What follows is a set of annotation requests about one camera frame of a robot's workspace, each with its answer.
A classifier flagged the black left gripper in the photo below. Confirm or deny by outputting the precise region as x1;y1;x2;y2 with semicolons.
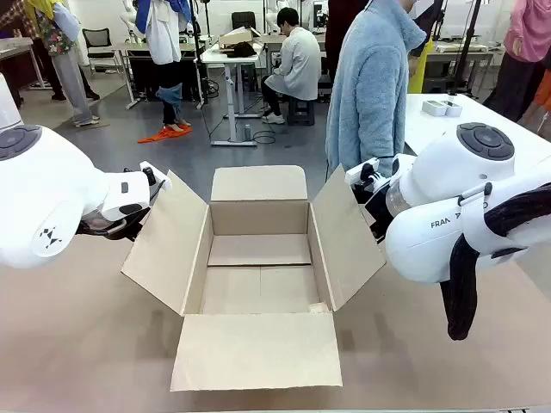
110;208;152;242

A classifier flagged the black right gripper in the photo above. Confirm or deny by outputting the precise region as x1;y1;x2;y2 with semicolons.
350;179;391;244

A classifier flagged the brown cardboard box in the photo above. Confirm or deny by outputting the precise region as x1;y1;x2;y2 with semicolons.
121;165;387;393

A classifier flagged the orange cloth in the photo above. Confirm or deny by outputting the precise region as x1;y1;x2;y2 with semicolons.
137;125;194;145

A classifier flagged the white side table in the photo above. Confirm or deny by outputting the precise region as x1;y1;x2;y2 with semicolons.
403;93;551;161

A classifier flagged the person in blue fleece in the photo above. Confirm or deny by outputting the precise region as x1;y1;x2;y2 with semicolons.
325;0;428;174

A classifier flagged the dark plastic stool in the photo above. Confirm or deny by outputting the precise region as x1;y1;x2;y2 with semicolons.
287;97;317;127

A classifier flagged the seated person in white coat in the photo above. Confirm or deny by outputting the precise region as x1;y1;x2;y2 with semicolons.
260;7;324;126

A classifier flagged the dark red clothed figure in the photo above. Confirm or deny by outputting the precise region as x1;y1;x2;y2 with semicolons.
324;0;368;83

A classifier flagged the black mesh office chair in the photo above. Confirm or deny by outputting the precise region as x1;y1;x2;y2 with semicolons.
81;28;125;75

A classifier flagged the mannequin with white blue clothes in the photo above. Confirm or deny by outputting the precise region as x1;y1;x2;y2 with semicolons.
134;0;195;131

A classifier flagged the white standing desk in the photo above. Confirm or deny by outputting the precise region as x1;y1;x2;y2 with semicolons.
199;36;269;148

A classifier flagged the black tripod pole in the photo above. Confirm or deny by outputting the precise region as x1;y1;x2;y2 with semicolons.
446;0;484;96

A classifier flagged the mannequin with floral clothes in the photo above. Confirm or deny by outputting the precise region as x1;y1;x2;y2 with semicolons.
23;0;102;128

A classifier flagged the black cloth item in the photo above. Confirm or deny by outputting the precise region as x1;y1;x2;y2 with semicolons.
226;42;259;59

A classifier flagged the open cardboard box on desk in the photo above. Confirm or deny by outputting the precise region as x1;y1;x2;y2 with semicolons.
218;26;263;51

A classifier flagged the wood top desk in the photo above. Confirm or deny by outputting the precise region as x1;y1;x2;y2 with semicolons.
0;36;48;90

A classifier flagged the person in pink hoodie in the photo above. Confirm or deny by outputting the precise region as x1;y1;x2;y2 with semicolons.
481;0;551;122

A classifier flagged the dark left arm cable sleeve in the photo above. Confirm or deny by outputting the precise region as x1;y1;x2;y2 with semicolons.
75;216;128;238

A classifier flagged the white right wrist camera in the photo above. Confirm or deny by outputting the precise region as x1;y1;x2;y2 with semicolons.
344;157;381;182

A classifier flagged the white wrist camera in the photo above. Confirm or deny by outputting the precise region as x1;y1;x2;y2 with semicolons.
344;157;381;182
138;160;173;194

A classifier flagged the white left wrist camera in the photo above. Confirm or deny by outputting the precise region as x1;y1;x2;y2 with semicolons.
138;160;173;194

